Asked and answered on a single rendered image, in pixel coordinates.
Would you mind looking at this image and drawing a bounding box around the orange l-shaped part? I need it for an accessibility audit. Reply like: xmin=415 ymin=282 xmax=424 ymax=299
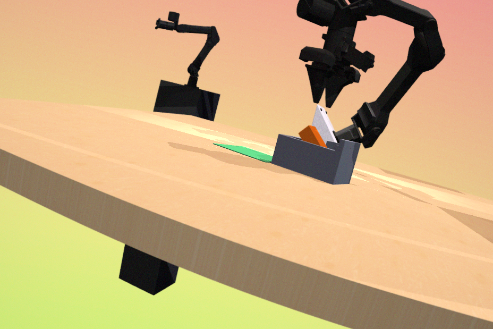
xmin=298 ymin=125 xmax=327 ymax=148

